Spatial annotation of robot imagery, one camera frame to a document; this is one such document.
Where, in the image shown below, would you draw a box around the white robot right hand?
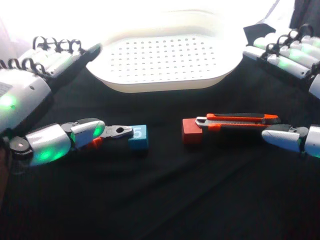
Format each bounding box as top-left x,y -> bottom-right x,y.
242,23 -> 320,159

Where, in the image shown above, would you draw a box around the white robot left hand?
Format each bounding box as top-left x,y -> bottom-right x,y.
0,36 -> 106,174

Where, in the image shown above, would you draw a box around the orange black pliers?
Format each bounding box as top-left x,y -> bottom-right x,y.
86,124 -> 134,151

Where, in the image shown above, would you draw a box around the orange black utility knife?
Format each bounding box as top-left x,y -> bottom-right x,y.
194,112 -> 282,133

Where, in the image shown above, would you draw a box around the white plastic block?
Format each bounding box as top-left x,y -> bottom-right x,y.
85,9 -> 245,94

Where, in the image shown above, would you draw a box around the red block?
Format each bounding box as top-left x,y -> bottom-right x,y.
182,118 -> 203,145

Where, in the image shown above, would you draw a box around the blue number block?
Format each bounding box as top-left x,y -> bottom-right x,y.
128,124 -> 149,152

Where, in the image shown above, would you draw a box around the black table cloth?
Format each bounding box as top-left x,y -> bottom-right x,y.
0,24 -> 320,240

